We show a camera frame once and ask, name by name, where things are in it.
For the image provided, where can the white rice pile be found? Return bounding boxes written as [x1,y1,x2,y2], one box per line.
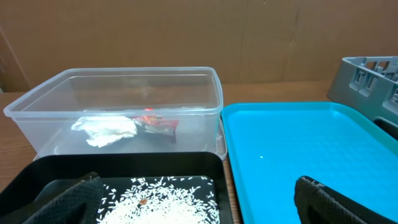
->
[96,175,221,224]

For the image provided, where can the black tray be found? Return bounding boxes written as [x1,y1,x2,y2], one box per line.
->
[1,152,233,223]

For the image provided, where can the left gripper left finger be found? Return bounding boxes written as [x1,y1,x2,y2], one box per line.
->
[0,171,105,224]

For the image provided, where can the cardboard wall panel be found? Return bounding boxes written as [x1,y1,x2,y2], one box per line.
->
[1,0,397,87]

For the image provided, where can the red snack wrapper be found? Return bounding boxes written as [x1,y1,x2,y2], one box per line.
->
[129,108,179,144]

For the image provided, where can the clear plastic bin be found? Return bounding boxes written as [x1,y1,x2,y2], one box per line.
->
[4,67,227,158]

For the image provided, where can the teal serving tray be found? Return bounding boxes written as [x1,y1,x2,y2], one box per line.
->
[221,102,397,223]

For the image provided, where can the grey dishwasher rack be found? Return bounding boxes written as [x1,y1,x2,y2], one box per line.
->
[327,56,397,139]

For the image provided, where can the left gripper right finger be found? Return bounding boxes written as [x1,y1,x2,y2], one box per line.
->
[294,175,397,224]

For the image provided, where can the white tissue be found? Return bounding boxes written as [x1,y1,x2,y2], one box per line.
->
[71,116,137,148]

